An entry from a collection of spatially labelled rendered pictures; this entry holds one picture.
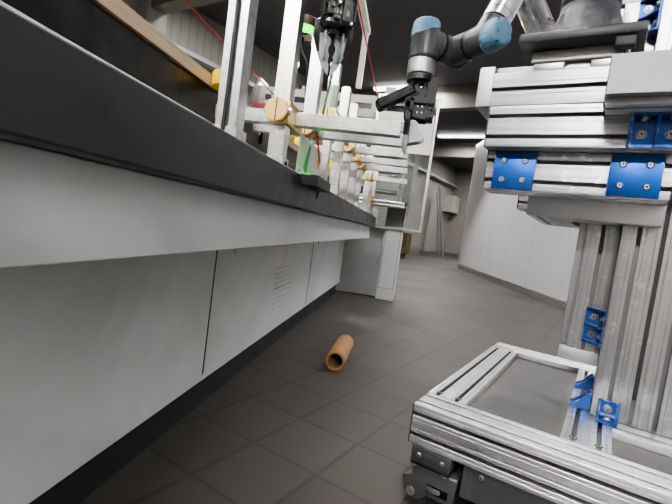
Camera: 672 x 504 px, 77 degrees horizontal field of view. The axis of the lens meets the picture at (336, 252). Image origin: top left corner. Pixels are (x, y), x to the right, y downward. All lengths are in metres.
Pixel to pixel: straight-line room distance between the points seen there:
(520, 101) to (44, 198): 0.91
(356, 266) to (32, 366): 3.31
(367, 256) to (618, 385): 2.90
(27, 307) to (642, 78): 1.03
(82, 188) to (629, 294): 1.10
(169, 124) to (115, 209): 0.11
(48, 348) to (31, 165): 0.42
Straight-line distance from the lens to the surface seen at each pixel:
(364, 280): 3.88
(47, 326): 0.78
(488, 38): 1.25
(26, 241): 0.44
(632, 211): 1.13
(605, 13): 1.12
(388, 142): 1.23
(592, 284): 1.26
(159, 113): 0.50
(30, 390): 0.80
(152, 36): 0.92
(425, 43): 1.29
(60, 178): 0.46
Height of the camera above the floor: 0.59
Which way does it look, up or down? 4 degrees down
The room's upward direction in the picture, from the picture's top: 8 degrees clockwise
